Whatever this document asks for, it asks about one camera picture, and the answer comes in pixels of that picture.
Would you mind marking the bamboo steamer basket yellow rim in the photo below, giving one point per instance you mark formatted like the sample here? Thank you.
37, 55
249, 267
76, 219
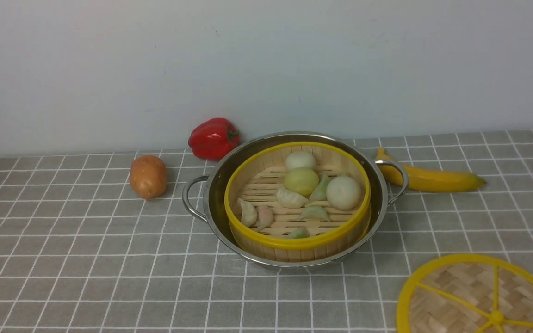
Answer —
255, 183

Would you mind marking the woven bamboo steamer lid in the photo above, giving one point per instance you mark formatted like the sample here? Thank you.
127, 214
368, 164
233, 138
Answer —
466, 293

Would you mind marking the stainless steel pot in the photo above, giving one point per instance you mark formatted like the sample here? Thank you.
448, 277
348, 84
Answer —
203, 197

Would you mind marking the white bun left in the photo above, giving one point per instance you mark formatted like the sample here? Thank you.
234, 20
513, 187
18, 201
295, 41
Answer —
300, 159

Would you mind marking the white dumpling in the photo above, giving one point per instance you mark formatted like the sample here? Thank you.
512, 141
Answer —
290, 199

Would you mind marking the yellow-green round bun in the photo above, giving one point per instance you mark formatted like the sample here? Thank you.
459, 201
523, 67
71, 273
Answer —
302, 181

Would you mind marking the pink dumpling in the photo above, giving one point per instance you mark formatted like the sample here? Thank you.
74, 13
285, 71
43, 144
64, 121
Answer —
264, 217

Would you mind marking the red bell pepper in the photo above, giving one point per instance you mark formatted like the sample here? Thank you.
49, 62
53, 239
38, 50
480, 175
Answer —
214, 139

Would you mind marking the pale green dumpling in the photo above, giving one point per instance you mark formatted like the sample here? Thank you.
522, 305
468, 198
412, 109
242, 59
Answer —
314, 213

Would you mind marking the white round bun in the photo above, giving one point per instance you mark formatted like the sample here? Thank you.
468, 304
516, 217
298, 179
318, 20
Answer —
343, 192

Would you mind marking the brown potato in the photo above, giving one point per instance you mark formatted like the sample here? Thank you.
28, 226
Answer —
148, 177

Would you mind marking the yellow banana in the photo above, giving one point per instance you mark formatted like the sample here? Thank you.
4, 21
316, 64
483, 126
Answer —
430, 180

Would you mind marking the grey checked tablecloth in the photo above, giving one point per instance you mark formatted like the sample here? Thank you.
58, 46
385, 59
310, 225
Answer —
80, 253

